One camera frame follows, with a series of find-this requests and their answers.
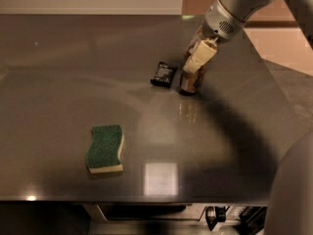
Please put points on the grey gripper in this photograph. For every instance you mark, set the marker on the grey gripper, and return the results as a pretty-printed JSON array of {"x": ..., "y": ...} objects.
[{"x": 219, "y": 23}]

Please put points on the orange soda can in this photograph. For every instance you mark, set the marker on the orange soda can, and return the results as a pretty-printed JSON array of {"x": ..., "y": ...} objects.
[{"x": 191, "y": 79}]

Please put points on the black rxbar chocolate bar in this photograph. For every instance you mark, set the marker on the black rxbar chocolate bar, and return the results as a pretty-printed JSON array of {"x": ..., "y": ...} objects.
[{"x": 164, "y": 75}]

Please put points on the green and yellow sponge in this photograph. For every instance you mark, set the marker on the green and yellow sponge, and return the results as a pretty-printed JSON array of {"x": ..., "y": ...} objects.
[{"x": 104, "y": 152}]

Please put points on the dark objects under table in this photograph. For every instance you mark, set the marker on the dark objects under table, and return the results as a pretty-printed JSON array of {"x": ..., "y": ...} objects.
[{"x": 246, "y": 220}]

